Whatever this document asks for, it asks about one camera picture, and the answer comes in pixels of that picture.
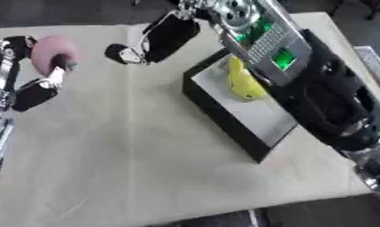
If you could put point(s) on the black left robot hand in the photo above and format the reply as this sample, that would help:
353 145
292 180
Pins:
30 93

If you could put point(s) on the yellow toy banana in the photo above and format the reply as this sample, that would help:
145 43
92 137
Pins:
243 81

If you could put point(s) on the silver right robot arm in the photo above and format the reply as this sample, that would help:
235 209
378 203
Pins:
306 79

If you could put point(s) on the pink round soft toy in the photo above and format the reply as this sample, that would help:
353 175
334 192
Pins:
52 53

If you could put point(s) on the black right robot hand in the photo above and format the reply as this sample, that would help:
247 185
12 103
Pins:
169 37

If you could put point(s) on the black box white inside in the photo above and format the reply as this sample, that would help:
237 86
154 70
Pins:
234 109

